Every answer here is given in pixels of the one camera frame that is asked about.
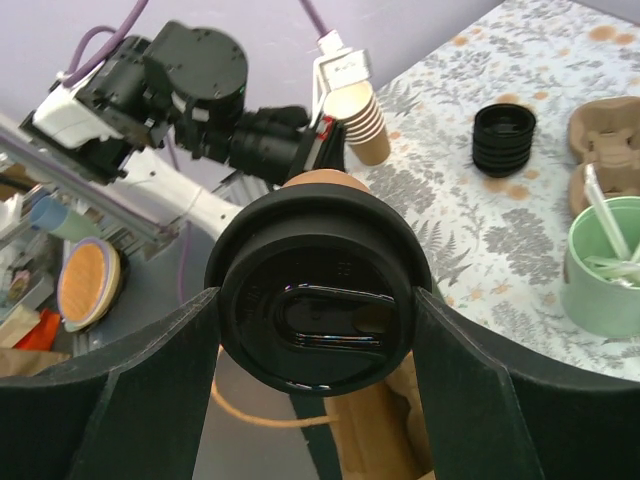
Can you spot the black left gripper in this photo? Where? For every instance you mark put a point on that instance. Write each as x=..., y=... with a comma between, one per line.
x=192, y=81

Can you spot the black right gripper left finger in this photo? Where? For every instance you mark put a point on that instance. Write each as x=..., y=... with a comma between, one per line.
x=133, y=409

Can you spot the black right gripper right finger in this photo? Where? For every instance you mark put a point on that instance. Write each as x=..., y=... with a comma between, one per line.
x=497, y=410

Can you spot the brown paper coffee cup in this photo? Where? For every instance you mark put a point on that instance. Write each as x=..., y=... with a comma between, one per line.
x=327, y=176

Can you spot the green paper bag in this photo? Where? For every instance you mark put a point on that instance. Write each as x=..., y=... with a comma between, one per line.
x=350, y=430

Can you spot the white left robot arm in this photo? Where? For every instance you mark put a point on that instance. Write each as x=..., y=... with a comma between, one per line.
x=65, y=123

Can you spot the stack of brown paper cups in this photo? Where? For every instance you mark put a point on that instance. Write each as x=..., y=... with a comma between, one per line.
x=362, y=125

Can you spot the green straw holder cup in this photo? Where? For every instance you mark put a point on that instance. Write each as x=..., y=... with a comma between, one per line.
x=595, y=304

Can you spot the stack of black lids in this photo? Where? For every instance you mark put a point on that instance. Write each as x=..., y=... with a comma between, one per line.
x=502, y=139

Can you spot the paper wrapped straw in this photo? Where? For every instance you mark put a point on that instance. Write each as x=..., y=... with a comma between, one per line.
x=603, y=213

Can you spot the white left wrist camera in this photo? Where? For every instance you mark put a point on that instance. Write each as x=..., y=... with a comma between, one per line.
x=341, y=84

